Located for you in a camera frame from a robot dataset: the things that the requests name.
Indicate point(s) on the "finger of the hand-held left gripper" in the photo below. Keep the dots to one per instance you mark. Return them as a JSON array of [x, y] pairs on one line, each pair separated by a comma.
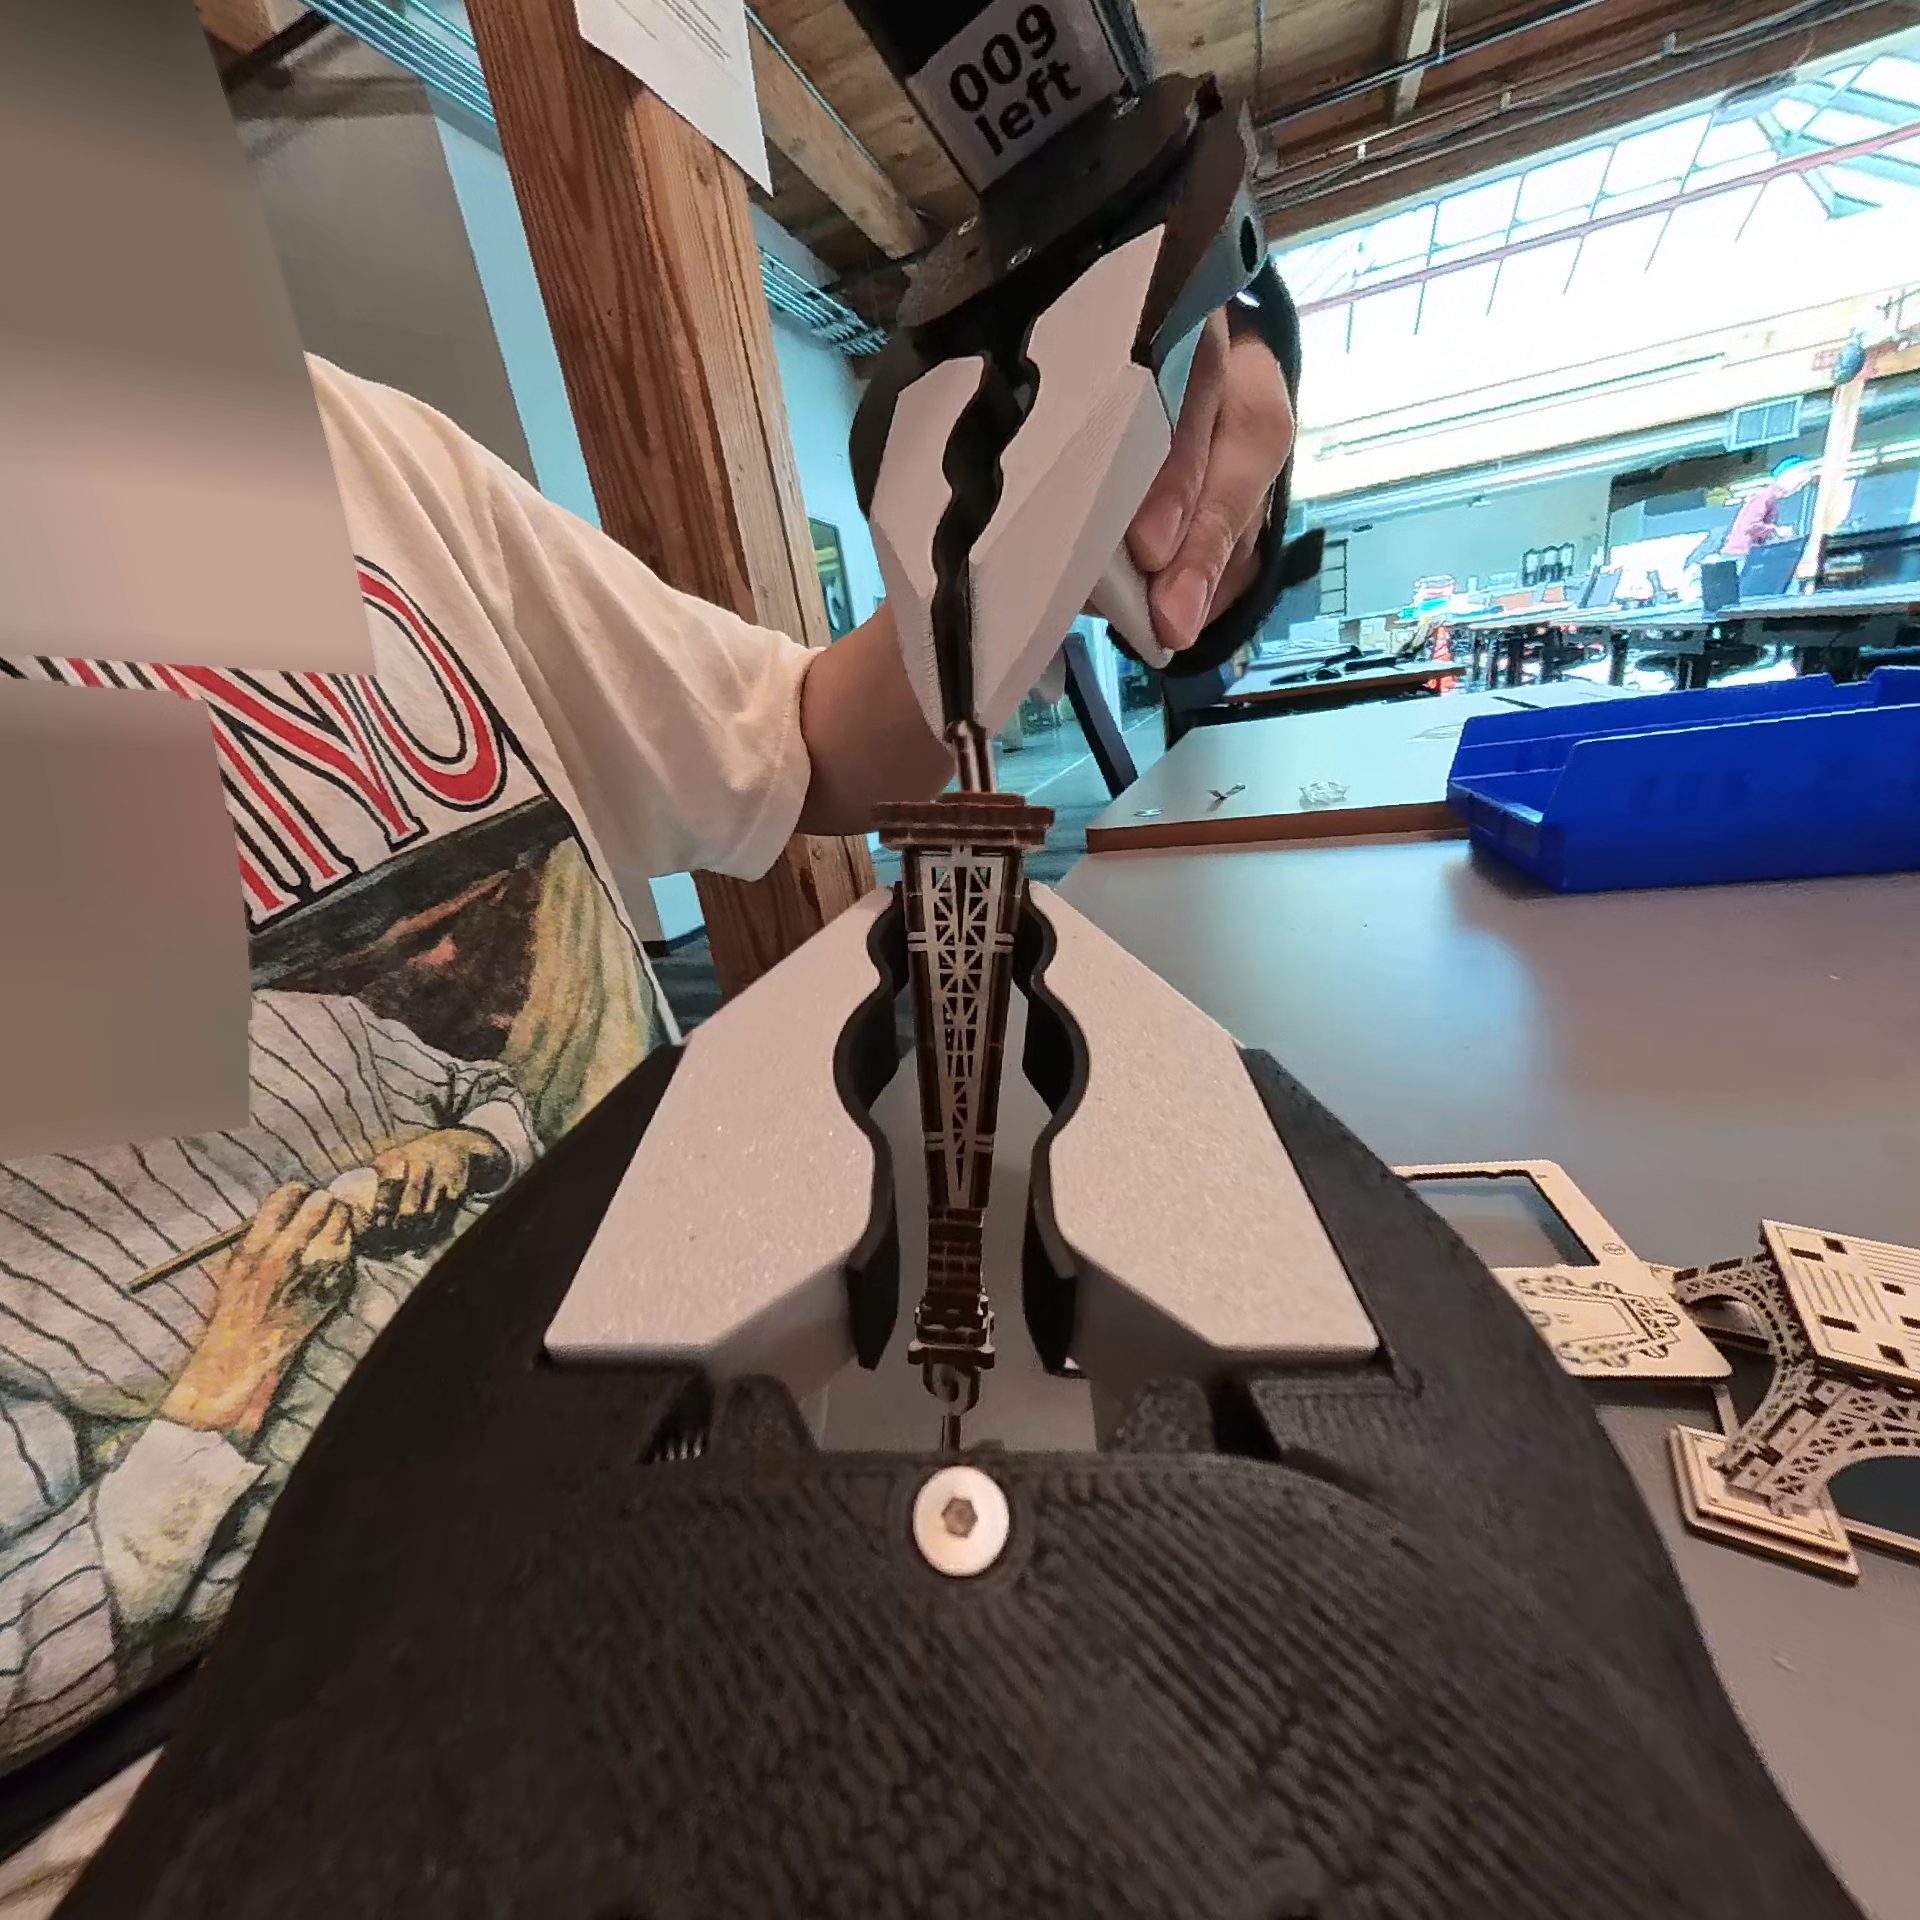
[[909, 524], [1080, 480]]

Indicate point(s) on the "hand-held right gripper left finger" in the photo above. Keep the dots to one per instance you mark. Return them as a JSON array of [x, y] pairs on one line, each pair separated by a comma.
[[720, 1170]]

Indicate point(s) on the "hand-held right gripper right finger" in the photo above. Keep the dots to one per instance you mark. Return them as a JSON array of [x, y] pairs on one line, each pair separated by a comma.
[[1200, 1170]]

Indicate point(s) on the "small wooden peg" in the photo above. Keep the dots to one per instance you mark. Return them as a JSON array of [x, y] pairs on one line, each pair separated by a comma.
[[972, 756]]

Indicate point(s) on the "wooden tower spire model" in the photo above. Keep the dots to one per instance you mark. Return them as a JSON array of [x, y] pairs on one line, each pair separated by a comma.
[[962, 960]]

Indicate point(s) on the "person's left forearm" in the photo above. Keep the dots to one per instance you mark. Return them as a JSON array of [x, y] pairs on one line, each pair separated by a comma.
[[870, 735]]

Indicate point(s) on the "grey desk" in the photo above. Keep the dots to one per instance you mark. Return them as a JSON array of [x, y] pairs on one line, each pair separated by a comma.
[[1350, 1019]]

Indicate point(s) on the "person's left hand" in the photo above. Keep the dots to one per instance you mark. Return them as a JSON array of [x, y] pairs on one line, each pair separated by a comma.
[[1223, 495]]

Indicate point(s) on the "black office chair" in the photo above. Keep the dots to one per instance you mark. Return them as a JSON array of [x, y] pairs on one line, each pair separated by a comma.
[[1099, 720]]

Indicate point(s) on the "wooden pillar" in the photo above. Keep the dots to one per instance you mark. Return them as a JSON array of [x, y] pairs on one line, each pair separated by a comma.
[[629, 300]]

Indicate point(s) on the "grey wood-edged table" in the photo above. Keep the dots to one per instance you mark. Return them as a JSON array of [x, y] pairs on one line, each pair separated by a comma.
[[1277, 779]]

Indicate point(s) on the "laser-cut wooden puzzle sheet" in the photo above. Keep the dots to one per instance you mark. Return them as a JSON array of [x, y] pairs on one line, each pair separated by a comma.
[[1606, 1329]]

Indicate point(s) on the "white paper notice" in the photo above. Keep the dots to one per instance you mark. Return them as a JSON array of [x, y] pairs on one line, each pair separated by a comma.
[[683, 60]]

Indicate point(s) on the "person's printed white t-shirt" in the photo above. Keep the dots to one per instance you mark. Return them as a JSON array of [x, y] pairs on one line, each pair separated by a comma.
[[495, 720]]

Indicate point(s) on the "blue plastic bin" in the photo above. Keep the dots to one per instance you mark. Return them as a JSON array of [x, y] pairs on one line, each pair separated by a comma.
[[1695, 795]]

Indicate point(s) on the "wooden tower base model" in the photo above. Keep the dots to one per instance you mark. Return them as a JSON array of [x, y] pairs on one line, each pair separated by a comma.
[[1815, 1425]]

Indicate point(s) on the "black framed wall picture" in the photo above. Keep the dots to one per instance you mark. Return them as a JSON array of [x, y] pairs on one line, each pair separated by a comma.
[[832, 578]]

